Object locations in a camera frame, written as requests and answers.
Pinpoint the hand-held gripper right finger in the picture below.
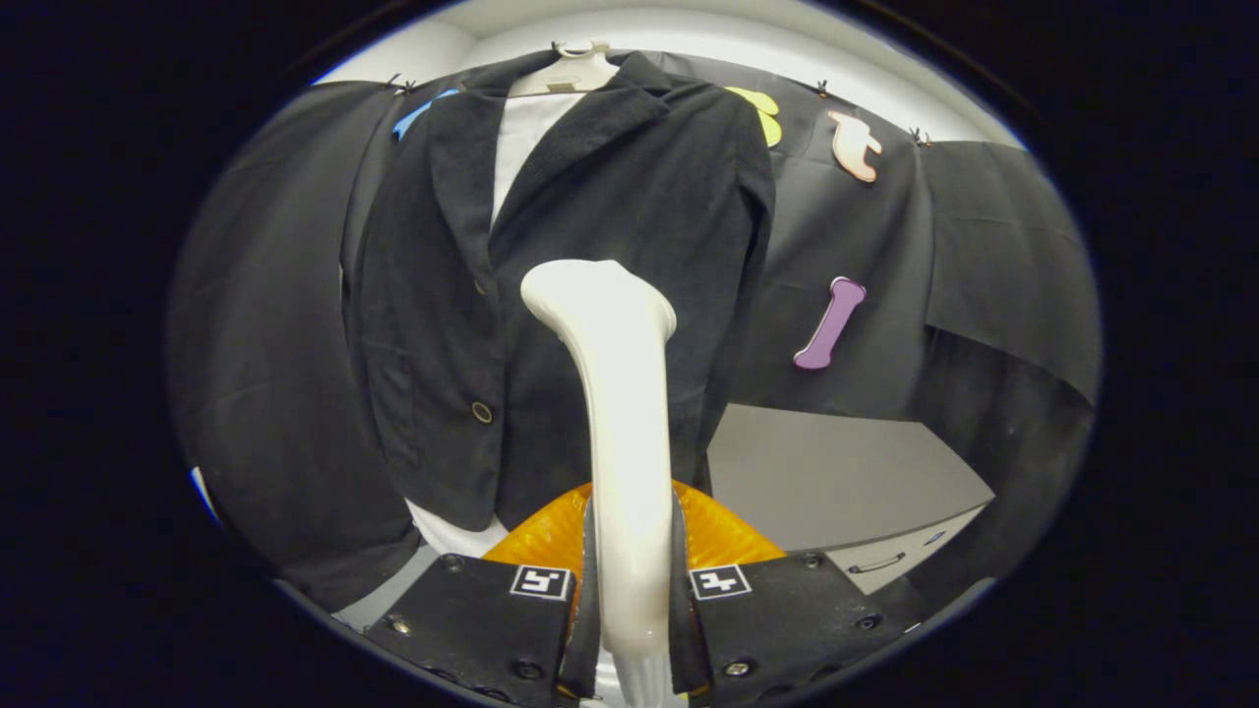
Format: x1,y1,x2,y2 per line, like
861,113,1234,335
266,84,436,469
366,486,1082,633
671,479,906,701

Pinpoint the white clothes hanger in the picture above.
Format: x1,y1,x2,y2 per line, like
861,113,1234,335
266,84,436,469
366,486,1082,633
507,41,623,97

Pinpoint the white shirt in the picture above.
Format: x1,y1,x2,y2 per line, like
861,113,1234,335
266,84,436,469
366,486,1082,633
405,91,588,560

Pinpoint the white garment steamer head with hose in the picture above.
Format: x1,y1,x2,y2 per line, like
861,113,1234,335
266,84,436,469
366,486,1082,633
519,259,689,708

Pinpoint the black blazer jacket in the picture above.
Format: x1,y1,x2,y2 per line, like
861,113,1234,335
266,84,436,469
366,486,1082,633
344,51,778,532

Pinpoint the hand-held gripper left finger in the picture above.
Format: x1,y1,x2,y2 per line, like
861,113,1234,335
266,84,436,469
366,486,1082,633
362,482,603,707

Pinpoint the black backdrop cloth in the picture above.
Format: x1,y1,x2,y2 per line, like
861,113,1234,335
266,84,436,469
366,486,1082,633
165,54,1103,611

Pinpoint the white blue-edged panel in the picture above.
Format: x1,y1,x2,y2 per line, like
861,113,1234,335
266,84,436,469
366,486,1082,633
189,467,222,527

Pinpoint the grey cabinet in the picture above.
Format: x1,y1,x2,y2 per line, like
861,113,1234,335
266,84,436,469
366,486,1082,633
706,403,996,596

